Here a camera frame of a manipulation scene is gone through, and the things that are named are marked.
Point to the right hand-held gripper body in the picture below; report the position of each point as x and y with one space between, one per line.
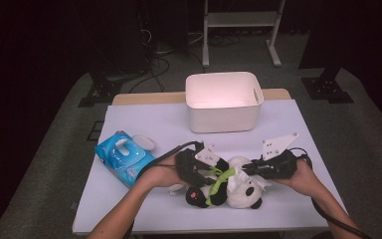
278 166

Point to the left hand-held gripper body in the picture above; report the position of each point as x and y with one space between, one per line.
189 164

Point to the white wet wipe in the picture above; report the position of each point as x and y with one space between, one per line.
237 182

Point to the panda plush toy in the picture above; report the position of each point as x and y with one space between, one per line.
242 195

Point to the white storage bin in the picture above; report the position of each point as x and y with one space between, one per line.
222 114

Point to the blue wet wipes pack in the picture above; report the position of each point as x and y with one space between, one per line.
122 162

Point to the person's right hand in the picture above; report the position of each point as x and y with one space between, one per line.
301 181

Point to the person's left hand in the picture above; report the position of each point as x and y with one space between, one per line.
162 174

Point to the white metal stand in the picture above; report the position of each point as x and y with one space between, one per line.
238 19

